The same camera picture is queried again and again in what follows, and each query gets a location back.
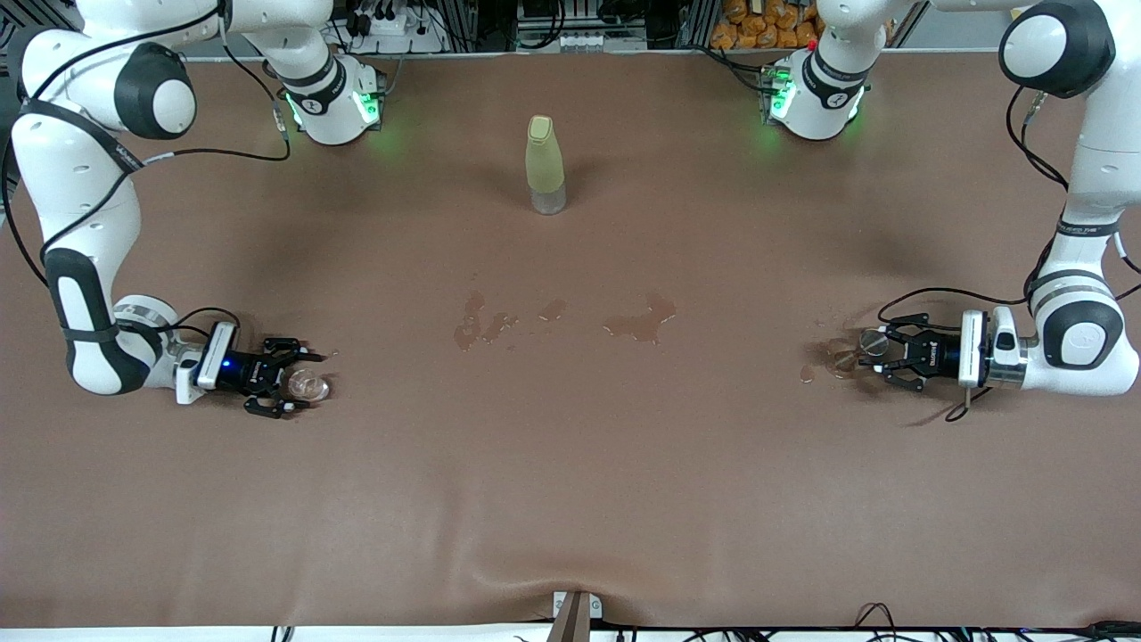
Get steel jigger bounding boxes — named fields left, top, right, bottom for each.
left=829, top=328, right=891, bottom=380

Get clear glass cup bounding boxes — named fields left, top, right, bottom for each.
left=287, top=367, right=332, bottom=402

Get brown table mat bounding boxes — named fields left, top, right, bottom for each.
left=0, top=49, right=1141, bottom=630

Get yellow-green bottle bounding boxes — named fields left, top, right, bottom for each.
left=524, top=114, right=568, bottom=216

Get orange snack packs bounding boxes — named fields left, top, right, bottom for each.
left=710, top=0, right=823, bottom=50

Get white power strip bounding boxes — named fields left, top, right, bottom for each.
left=343, top=4, right=447, bottom=54

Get metal table clamp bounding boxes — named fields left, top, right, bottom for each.
left=553, top=590, right=603, bottom=642

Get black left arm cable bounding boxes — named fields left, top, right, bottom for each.
left=878, top=85, right=1141, bottom=424

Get long black cable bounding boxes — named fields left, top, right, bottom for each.
left=615, top=621, right=1141, bottom=642

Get black base cable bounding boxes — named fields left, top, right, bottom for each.
left=691, top=43, right=772, bottom=95

